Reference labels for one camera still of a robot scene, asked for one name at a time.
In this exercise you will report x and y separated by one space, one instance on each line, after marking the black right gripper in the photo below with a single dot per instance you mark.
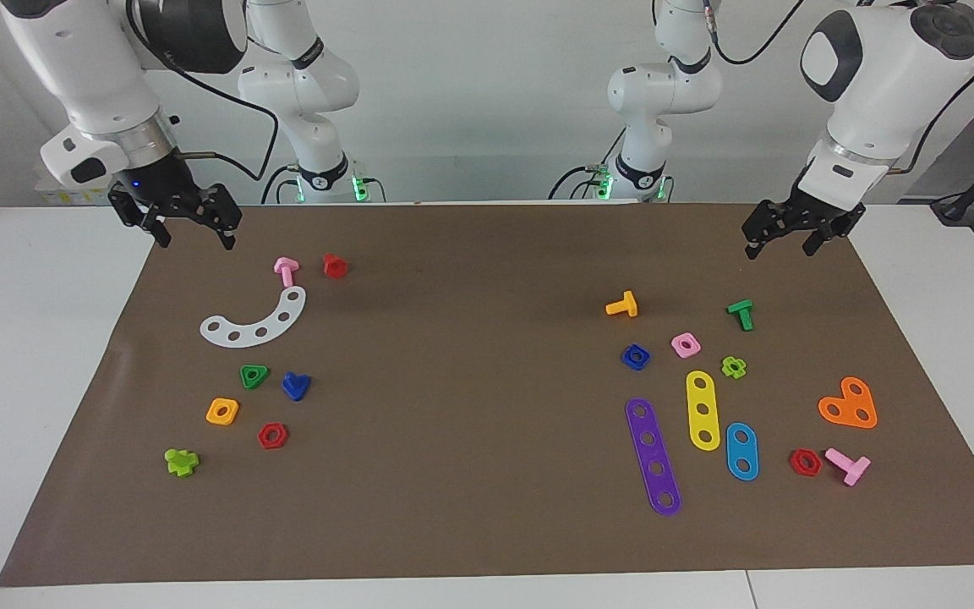
170 193

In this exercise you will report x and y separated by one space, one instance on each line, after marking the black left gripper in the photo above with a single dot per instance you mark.
808 216

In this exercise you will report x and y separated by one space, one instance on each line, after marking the blue plastic screw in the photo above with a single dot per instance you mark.
295 387

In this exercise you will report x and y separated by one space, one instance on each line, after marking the blue square plastic nut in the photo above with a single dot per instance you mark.
626 359

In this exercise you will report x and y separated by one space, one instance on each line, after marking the green plastic screw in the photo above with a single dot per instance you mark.
742 313

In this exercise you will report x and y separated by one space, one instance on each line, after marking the small pink plastic screw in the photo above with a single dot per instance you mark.
286 271

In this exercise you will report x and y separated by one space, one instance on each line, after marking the lime green cross nut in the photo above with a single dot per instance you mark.
725 367

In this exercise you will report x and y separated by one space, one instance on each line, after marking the red plastic screw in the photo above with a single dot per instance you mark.
335 267

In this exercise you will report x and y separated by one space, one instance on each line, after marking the pink square plastic nut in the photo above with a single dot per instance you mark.
677 347

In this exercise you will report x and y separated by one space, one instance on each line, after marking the green triangle plastic nut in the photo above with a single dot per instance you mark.
243 373

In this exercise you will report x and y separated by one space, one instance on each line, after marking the orange plastic screw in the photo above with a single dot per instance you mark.
626 306

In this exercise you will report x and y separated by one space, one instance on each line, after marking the orange square plastic nut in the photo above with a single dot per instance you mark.
213 414

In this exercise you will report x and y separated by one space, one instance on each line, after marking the red hexagon plastic nut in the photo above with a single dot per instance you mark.
795 463
263 437

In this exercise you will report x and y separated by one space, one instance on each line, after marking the lime green cross-head screw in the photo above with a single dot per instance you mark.
181 463

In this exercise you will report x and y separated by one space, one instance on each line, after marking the large pink plastic screw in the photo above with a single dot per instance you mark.
852 468

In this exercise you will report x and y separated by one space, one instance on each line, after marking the white curved five-hole plate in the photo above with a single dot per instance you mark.
248 337

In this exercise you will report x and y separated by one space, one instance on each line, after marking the white box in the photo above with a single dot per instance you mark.
56 196

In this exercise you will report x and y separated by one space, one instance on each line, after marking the orange heart three-hole plate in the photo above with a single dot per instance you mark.
849 404

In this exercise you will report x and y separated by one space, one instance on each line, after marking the yellow three-hole strip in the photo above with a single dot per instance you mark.
701 397

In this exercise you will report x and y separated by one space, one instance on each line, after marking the blue two-hole strip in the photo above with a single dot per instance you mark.
741 452

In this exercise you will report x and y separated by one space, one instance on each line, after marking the purple four-hole strip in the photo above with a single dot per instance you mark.
644 425

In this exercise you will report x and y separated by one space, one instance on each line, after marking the brown table mat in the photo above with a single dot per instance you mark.
453 474

